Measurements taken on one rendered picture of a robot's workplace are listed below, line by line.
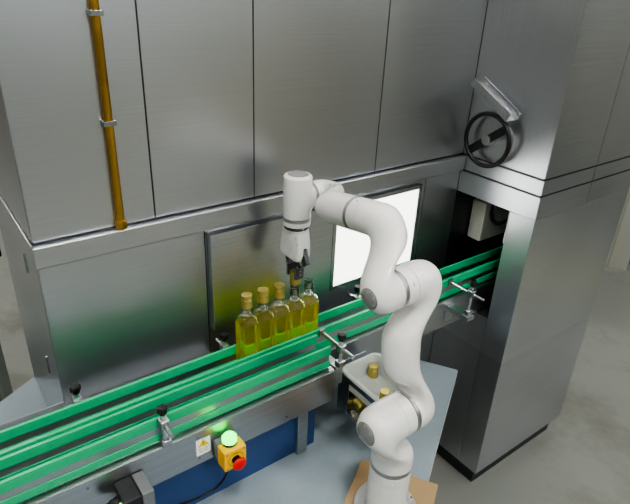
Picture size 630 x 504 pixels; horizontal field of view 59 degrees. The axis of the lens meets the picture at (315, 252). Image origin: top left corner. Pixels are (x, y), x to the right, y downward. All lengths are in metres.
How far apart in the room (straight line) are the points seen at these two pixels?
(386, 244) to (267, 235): 0.57
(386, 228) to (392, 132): 0.77
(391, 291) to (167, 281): 0.72
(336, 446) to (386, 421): 0.56
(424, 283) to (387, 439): 0.42
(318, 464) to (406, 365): 0.65
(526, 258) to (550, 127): 0.50
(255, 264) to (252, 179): 0.28
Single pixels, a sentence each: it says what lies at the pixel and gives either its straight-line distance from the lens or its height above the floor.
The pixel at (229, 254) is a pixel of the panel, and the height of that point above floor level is 1.41.
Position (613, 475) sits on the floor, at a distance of 3.39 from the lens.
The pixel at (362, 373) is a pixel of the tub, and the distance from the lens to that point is 2.02.
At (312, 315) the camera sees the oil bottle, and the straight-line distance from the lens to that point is 1.86.
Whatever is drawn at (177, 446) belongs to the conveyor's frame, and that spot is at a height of 1.03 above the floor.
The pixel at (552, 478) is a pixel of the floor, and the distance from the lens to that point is 3.23.
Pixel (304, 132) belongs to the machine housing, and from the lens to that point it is 1.80.
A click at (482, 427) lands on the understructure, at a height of 0.38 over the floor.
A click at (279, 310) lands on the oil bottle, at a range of 1.77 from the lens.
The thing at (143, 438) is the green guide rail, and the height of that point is 1.09.
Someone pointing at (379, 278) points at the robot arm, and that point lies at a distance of 1.30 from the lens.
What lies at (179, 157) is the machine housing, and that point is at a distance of 1.61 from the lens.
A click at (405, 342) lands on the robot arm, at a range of 1.42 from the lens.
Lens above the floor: 2.20
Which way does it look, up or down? 27 degrees down
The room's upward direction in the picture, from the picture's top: 3 degrees clockwise
